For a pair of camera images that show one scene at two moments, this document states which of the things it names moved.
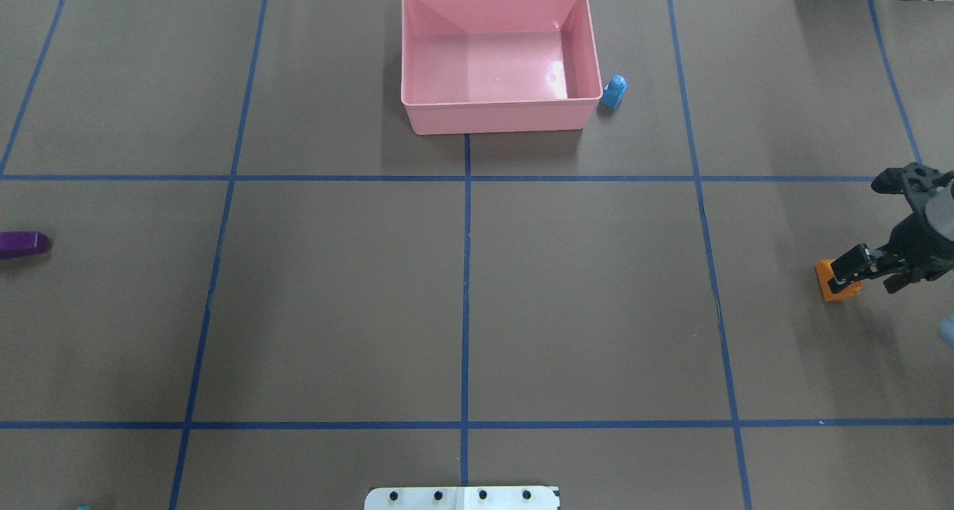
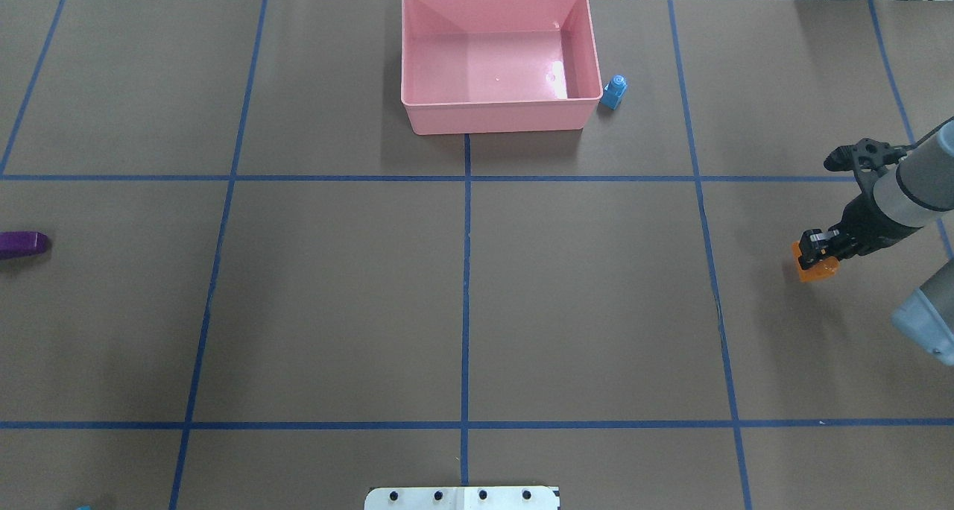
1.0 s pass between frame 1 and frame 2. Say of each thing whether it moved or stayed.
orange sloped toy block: moved
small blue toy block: stayed
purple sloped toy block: stayed
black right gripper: moved
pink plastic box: stayed
